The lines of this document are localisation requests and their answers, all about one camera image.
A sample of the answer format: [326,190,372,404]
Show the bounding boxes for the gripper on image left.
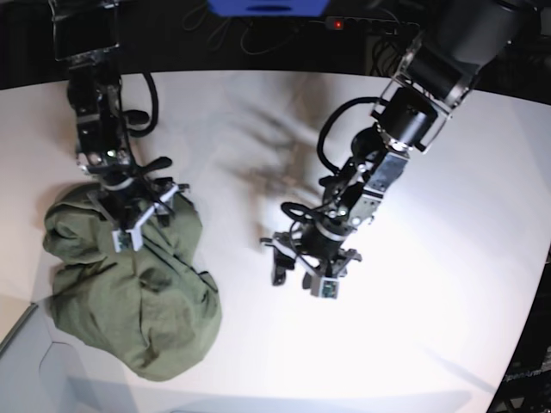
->
[86,176,189,231]

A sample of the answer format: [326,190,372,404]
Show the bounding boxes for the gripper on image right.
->
[260,223,362,290]

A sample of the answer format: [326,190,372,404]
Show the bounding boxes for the green t-shirt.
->
[43,184,222,382]

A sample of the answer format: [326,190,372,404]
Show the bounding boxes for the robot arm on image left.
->
[43,1,216,296]

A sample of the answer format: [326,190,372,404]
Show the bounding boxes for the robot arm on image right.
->
[263,1,546,298]

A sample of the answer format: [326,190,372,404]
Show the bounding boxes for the blue box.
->
[207,0,330,17]

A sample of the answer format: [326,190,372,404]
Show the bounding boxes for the black power strip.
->
[323,16,420,36]

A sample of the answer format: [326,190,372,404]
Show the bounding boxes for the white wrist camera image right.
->
[310,276,339,299]

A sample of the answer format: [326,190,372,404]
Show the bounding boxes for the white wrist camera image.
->
[310,276,339,299]
[111,225,144,253]

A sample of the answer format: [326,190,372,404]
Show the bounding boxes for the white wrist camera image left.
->
[111,225,144,253]

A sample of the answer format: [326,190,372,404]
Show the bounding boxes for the grey looped cable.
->
[207,16,302,56]

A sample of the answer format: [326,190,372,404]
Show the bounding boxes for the black coiled cables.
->
[370,37,408,77]

